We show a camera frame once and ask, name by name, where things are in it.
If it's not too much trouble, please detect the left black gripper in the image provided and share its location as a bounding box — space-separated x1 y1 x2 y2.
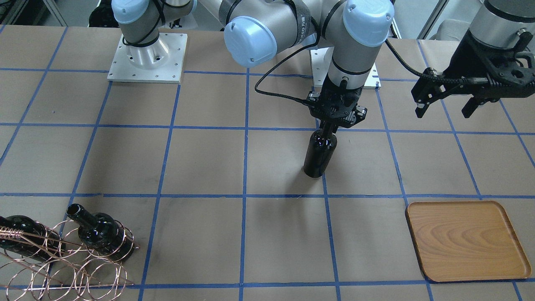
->
411 33 534 118

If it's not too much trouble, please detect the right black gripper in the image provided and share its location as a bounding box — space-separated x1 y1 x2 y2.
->
307 79 367 128

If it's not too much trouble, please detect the dark wine bottle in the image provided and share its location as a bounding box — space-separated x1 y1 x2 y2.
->
303 121 338 179
66 203 134 262
0 215 61 262

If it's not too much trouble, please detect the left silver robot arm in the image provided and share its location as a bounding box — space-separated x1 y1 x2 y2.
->
411 0 535 118

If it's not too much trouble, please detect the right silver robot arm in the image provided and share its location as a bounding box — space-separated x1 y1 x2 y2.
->
111 0 395 133

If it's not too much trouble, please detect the wooden tray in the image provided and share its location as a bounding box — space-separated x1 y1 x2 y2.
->
405 200 532 283

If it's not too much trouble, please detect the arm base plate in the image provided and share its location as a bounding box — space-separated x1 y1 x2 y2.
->
310 45 382 89
107 33 189 84

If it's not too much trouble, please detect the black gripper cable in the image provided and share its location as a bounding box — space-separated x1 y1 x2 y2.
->
255 36 322 105

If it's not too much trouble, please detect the copper wire bottle basket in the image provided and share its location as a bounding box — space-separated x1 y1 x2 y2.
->
1 220 134 301

